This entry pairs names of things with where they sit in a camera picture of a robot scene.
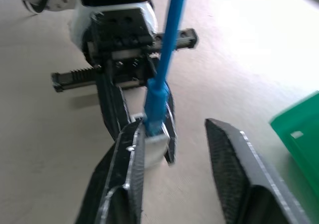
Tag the white coupler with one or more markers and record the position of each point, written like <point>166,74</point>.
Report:
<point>155,151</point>

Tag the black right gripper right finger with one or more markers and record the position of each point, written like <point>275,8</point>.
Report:
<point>231,169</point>

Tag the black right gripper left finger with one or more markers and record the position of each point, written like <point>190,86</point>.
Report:
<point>119,174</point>

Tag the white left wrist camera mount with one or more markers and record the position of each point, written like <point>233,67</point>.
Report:
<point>79,22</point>

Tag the green plastic bin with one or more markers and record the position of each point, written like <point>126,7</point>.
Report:
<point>304,134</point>

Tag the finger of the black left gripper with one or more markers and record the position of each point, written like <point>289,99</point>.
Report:
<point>172,129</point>

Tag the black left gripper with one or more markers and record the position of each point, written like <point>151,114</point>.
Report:
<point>117,37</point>

